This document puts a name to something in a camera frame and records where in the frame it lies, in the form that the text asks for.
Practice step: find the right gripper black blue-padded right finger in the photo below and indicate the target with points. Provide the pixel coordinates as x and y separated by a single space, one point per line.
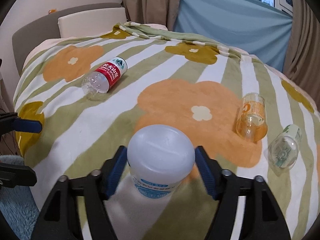
263 218

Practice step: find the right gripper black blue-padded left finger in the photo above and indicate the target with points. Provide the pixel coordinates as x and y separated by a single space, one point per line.
59 217

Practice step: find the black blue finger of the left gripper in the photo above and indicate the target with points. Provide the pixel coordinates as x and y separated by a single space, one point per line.
17 126

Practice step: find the white blue-labelled plastic cup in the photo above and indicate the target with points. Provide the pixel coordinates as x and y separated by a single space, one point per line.
159 157

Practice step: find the blue fluffy rug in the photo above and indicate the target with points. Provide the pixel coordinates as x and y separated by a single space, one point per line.
19 211

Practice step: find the green-labelled clear glass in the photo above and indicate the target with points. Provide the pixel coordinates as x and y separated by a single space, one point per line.
283 151

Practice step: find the grey bed headboard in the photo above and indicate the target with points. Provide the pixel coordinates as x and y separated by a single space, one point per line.
31 35

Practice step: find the red-labelled clear water bottle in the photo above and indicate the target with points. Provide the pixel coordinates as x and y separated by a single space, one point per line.
104 77

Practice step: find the small orange object on headboard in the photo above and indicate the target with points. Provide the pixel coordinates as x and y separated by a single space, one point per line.
52 11

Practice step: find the white pillow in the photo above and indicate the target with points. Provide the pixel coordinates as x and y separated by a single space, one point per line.
90 22

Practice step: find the striped floral bed blanket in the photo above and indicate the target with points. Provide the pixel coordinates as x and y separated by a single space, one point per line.
186 81

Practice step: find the right beige curtain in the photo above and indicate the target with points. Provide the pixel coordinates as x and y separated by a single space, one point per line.
302 56

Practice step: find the beige curtain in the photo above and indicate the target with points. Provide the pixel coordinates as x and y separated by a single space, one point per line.
162 12
302 56

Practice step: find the left beige curtain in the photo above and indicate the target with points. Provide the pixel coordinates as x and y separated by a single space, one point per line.
162 12

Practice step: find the light blue hanging cloth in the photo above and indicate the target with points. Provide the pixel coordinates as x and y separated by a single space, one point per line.
250 25

